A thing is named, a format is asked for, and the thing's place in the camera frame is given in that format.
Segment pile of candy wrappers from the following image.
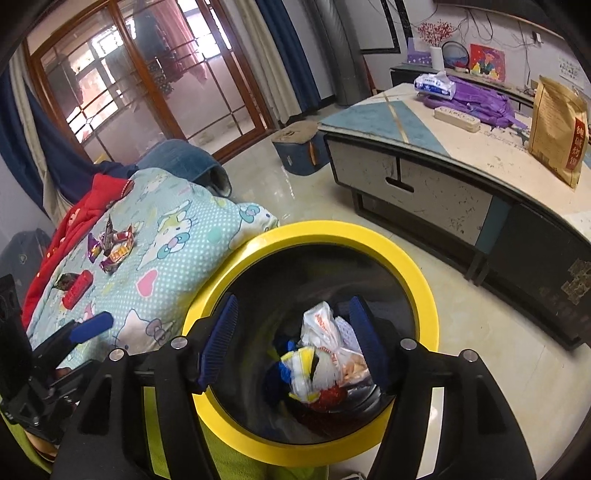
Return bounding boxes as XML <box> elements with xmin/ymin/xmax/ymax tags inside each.
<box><xmin>87</xmin><ymin>218</ymin><xmax>136</xmax><ymax>275</ymax></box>

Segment beige curtain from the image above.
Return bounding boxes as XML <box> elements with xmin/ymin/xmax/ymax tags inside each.
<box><xmin>222</xmin><ymin>0</ymin><xmax>301</xmax><ymax>130</ymax></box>
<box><xmin>9</xmin><ymin>46</ymin><xmax>51</xmax><ymax>204</ymax></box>

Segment yellow rimmed black trash bin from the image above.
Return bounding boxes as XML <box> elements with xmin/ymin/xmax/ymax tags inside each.
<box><xmin>182</xmin><ymin>220</ymin><xmax>439</xmax><ymax>468</ymax></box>

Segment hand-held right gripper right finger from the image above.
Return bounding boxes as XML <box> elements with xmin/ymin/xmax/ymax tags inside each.
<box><xmin>348</xmin><ymin>295</ymin><xmax>539</xmax><ymax>480</ymax></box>

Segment round framed ornament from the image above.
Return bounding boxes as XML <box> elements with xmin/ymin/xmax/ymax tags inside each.
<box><xmin>441</xmin><ymin>41</ymin><xmax>469</xmax><ymax>72</ymax></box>

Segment cartoon cat printed blanket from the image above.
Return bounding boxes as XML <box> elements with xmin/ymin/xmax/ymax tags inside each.
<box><xmin>25</xmin><ymin>167</ymin><xmax>281</xmax><ymax>370</ymax></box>

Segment colourful painting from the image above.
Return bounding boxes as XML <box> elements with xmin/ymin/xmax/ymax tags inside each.
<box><xmin>469</xmin><ymin>43</ymin><xmax>506</xmax><ymax>81</ymax></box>

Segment blue sofa armrest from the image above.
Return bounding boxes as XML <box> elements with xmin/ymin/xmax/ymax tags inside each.
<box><xmin>136</xmin><ymin>138</ymin><xmax>234</xmax><ymax>199</ymax></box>

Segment hanging pink garment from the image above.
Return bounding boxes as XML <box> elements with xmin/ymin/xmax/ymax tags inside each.
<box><xmin>152</xmin><ymin>0</ymin><xmax>208</xmax><ymax>84</ymax></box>

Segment white blue tissue pack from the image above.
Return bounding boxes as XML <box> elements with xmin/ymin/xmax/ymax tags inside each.
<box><xmin>414</xmin><ymin>71</ymin><xmax>455</xmax><ymax>100</ymax></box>

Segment dark television cabinet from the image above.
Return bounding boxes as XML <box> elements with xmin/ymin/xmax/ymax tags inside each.
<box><xmin>390</xmin><ymin>62</ymin><xmax>539</xmax><ymax>112</ymax></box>

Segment marble top coffee table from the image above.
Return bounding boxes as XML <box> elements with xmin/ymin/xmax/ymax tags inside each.
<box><xmin>318</xmin><ymin>83</ymin><xmax>591</xmax><ymax>350</ymax></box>

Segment hanging dark garment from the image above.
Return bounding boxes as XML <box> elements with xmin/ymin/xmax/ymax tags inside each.
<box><xmin>134</xmin><ymin>11</ymin><xmax>178</xmax><ymax>97</ymax></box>

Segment blue curtain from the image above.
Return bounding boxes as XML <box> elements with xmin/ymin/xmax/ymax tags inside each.
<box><xmin>256</xmin><ymin>0</ymin><xmax>321</xmax><ymax>112</ymax></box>
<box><xmin>0</xmin><ymin>69</ymin><xmax>139</xmax><ymax>217</ymax></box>

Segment grey tower air conditioner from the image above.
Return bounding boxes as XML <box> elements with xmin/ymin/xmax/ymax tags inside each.
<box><xmin>318</xmin><ymin>0</ymin><xmax>375</xmax><ymax>108</ymax></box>

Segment purple bag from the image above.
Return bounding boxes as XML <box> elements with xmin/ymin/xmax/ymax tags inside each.
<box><xmin>425</xmin><ymin>76</ymin><xmax>527</xmax><ymax>130</ymax></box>

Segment red oblong snack pack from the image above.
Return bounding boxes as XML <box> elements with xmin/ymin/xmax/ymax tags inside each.
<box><xmin>62</xmin><ymin>272</ymin><xmax>92</xmax><ymax>308</ymax></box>

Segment white orange plastic bag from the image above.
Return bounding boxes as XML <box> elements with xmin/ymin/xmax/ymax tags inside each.
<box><xmin>301</xmin><ymin>301</ymin><xmax>370</xmax><ymax>384</ymax></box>

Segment red floral blanket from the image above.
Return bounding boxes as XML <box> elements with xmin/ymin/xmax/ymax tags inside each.
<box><xmin>21</xmin><ymin>173</ymin><xmax>136</xmax><ymax>324</ymax></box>

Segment brown paper bag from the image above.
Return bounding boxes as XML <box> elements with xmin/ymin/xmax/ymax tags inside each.
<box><xmin>527</xmin><ymin>75</ymin><xmax>591</xmax><ymax>189</ymax></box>

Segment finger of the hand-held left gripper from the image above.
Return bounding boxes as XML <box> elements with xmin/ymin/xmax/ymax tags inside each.
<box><xmin>52</xmin><ymin>362</ymin><xmax>98</xmax><ymax>393</ymax></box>
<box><xmin>32</xmin><ymin>311</ymin><xmax>115</xmax><ymax>365</ymax></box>

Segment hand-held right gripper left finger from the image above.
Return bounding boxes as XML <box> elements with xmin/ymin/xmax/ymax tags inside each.
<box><xmin>53</xmin><ymin>294</ymin><xmax>241</xmax><ymax>480</ymax></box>

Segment white paper wall note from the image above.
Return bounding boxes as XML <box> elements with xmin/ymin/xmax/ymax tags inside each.
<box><xmin>558</xmin><ymin>55</ymin><xmax>583</xmax><ymax>86</ymax></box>

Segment wooden sliding glass door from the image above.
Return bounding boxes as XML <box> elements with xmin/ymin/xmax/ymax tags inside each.
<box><xmin>25</xmin><ymin>0</ymin><xmax>273</xmax><ymax>162</ymax></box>

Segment white vase red berries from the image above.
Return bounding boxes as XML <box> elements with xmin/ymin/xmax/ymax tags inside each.
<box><xmin>418</xmin><ymin>18</ymin><xmax>455</xmax><ymax>71</ymax></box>

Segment white yellow packet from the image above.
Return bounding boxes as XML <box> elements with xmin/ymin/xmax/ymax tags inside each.
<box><xmin>279</xmin><ymin>348</ymin><xmax>333</xmax><ymax>401</ymax></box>

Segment blue storage stool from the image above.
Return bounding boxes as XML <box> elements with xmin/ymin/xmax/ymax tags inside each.
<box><xmin>271</xmin><ymin>122</ymin><xmax>331</xmax><ymax>176</ymax></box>

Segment white power strip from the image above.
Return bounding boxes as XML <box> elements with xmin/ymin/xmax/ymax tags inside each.
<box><xmin>434</xmin><ymin>106</ymin><xmax>482</xmax><ymax>134</ymax></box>

